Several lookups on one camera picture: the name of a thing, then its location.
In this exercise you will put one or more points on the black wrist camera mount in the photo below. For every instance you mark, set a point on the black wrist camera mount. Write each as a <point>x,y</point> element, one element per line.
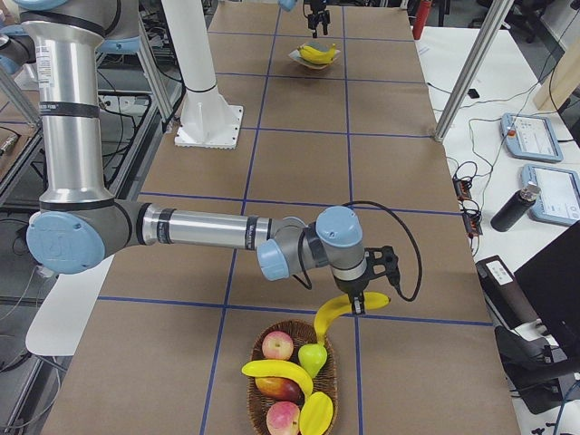
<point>382,261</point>

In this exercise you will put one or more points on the red cylinder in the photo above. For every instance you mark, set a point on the red cylinder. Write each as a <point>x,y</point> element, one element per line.
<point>421,17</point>

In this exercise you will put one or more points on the aluminium frame post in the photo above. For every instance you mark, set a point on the aluminium frame post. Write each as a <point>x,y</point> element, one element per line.
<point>496,15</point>

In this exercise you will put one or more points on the small circuit board near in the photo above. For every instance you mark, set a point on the small circuit board near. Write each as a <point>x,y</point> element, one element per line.
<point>472,219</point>

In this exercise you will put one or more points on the small circuit board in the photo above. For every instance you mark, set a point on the small circuit board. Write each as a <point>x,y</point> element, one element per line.
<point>472,219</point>
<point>462,189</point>

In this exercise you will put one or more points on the red apple far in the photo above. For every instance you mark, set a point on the red apple far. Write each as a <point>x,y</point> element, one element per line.
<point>277,345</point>

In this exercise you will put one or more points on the white pedestal column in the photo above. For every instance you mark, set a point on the white pedestal column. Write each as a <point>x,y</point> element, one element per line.
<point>206,119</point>

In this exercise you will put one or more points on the red apple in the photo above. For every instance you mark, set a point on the red apple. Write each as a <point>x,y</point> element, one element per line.
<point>283,418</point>
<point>277,345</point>

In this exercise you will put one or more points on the red apple near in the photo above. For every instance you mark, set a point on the red apple near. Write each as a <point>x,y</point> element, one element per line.
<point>283,418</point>

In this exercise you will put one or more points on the green pear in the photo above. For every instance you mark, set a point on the green pear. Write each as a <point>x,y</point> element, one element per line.
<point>312,358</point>

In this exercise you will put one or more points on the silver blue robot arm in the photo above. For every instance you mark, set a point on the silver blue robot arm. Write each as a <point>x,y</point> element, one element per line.
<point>289,5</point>
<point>80,223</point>

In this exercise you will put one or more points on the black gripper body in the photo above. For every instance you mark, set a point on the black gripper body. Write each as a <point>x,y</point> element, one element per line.
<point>316,8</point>
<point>353,287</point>

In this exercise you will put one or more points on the red yellow mango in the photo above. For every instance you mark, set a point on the red yellow mango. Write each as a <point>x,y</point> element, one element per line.
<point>280,389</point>

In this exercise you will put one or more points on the teach pendant far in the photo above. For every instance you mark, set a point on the teach pendant far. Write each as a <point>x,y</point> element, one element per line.
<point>530,137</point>

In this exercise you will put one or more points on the small circuit board far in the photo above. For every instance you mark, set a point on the small circuit board far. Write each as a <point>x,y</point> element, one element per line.
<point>462,189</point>

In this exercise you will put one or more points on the grey square plate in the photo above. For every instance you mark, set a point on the grey square plate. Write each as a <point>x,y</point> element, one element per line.
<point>294,56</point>

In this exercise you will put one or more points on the teach pendant near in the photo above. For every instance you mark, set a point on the teach pendant near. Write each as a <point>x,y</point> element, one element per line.
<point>558,201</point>

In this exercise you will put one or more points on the yellow banana large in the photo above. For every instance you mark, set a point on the yellow banana large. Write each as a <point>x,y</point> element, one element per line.
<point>340,305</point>

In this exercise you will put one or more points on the wooden plank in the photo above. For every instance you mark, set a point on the wooden plank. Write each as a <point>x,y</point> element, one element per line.
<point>562,22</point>

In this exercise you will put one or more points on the black monitor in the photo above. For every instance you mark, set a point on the black monitor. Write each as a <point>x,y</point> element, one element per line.
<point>550,283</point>

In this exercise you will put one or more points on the teach pendant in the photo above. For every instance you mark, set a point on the teach pendant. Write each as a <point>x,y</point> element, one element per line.
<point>558,201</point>
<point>530,137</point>

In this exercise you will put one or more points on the black water bottle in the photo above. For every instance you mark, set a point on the black water bottle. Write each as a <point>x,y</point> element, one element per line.
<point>516,207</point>

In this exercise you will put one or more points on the yellow banana top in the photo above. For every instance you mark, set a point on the yellow banana top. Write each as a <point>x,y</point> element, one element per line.
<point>322,64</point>

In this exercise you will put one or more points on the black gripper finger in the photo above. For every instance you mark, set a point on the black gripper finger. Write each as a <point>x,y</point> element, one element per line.
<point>312,22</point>
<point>325,21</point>
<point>357,303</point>

